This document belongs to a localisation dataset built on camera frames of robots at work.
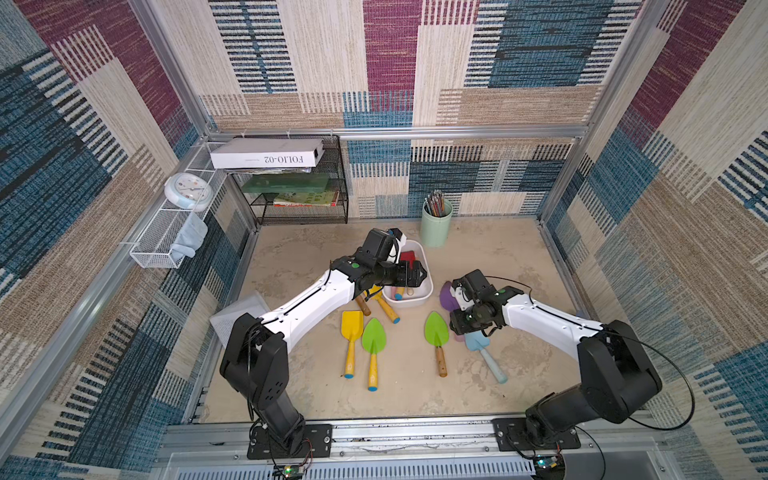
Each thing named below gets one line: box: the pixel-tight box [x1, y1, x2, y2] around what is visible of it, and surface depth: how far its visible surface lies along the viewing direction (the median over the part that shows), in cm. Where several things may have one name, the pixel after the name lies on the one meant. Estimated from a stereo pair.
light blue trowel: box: [464, 330, 508, 384], surface depth 89 cm
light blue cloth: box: [170, 212, 209, 262], surface depth 69 cm
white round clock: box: [164, 172, 213, 212], surface depth 76 cm
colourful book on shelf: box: [273, 191, 338, 207], surface depth 103 cm
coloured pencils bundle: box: [425, 189, 445, 217], surface depth 107 cm
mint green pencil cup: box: [420, 200, 453, 247], surface depth 110 cm
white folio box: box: [210, 138, 325, 169], surface depth 81 cm
